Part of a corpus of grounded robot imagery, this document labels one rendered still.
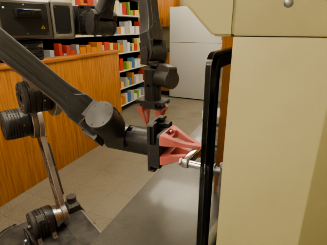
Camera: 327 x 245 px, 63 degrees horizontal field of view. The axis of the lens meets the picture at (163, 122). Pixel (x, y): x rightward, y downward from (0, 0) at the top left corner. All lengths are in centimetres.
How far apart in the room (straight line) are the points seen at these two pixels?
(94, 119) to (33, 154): 229
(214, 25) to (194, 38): 513
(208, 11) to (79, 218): 173
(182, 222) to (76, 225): 123
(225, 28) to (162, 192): 61
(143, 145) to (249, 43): 29
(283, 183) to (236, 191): 6
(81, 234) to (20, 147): 114
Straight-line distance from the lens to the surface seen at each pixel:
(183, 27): 554
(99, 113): 51
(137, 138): 53
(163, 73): 83
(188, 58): 553
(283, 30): 34
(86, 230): 185
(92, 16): 115
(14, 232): 199
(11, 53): 60
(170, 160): 52
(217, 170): 45
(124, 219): 76
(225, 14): 34
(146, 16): 89
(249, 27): 34
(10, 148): 262
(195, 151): 49
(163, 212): 78
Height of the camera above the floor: 142
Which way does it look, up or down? 20 degrees down
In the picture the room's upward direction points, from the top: straight up
